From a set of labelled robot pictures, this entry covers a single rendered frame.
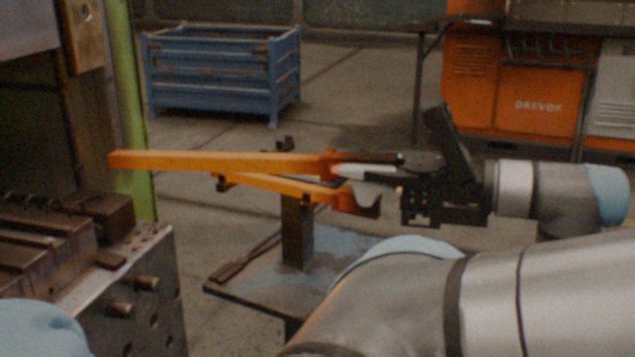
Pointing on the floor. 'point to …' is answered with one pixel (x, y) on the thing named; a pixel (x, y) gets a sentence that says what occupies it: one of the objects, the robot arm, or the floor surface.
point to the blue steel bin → (222, 68)
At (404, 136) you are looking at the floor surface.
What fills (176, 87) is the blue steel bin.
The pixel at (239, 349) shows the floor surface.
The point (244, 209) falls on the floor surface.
